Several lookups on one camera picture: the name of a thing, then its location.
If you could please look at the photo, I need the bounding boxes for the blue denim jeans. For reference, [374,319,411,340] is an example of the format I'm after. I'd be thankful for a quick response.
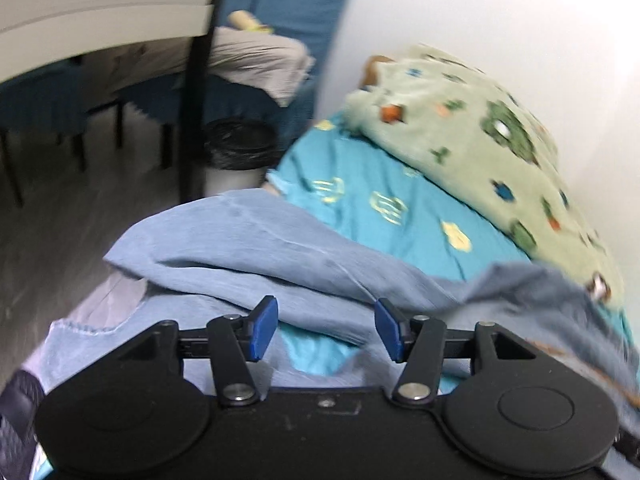
[36,190,639,430]

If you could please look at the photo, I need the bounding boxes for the teal patterned bed sheet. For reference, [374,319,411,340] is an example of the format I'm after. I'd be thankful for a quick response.
[266,118,639,390]

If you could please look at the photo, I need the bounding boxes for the black trash bin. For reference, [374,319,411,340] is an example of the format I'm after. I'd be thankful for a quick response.
[201,117,280,196]

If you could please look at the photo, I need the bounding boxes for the green dinosaur fleece blanket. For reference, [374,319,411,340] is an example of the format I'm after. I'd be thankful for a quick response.
[343,44,625,310]

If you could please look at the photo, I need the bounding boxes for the beige cloth on sofa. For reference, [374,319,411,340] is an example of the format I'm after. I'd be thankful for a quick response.
[81,27,316,108]

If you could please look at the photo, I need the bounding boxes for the dark chair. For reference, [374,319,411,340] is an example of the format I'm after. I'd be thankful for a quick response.
[1,56,126,208]

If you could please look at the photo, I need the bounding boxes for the yellow toy on sofa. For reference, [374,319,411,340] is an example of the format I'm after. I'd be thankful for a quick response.
[228,10,273,34]

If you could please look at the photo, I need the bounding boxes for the blue cushioned sofa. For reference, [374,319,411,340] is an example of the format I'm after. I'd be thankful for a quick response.
[0,0,354,151]

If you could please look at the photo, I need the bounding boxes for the white black-legged table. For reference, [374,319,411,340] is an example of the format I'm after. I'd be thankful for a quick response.
[0,0,237,204]

